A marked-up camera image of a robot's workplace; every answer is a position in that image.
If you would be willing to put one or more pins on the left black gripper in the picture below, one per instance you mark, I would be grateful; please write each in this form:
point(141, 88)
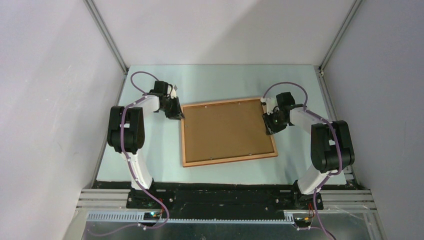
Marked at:
point(177, 114)

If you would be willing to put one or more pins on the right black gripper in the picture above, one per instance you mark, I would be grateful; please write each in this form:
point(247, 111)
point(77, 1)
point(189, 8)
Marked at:
point(270, 129)

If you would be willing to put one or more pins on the brown backing board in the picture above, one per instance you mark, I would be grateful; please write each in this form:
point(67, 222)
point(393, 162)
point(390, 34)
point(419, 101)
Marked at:
point(228, 130)

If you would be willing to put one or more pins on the wooden picture frame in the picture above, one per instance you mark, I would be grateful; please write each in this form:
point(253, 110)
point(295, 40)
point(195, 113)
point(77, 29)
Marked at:
point(184, 149)

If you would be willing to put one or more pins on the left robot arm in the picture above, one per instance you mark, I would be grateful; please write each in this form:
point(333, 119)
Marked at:
point(126, 128)

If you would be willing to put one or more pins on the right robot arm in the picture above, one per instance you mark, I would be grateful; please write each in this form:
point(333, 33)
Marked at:
point(331, 148)

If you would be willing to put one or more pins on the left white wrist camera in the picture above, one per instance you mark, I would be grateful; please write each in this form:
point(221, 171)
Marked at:
point(172, 91)

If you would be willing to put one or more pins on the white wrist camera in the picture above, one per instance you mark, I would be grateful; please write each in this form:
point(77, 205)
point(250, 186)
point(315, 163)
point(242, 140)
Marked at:
point(269, 103)
point(172, 91)

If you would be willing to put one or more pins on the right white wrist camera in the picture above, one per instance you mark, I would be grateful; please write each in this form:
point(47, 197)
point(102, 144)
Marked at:
point(269, 103)

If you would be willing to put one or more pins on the right aluminium corner post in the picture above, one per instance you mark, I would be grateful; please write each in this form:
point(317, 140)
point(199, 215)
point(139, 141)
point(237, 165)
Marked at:
point(340, 33)

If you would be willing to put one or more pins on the aluminium corner post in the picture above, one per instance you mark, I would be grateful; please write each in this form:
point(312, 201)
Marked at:
point(106, 34)
point(340, 33)

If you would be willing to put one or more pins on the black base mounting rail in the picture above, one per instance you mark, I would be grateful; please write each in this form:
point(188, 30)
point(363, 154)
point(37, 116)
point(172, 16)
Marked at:
point(217, 201)

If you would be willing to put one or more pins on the grey cable duct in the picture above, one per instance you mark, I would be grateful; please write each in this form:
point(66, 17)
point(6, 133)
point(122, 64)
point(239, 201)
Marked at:
point(150, 217)

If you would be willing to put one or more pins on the left aluminium corner post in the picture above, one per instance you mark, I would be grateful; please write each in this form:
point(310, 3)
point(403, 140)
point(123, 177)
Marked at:
point(106, 34)

